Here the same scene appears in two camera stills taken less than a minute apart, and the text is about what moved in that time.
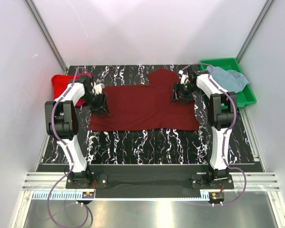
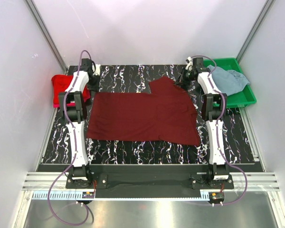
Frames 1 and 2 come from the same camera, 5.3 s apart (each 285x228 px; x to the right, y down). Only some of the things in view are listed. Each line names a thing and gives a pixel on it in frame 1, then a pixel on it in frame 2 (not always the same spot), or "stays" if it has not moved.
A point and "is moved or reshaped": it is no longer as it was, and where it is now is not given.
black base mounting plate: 199,181 stays
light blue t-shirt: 230,81 stays
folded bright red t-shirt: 60,83 stays
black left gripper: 95,109 → 96,87
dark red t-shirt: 143,107 is moved or reshaped
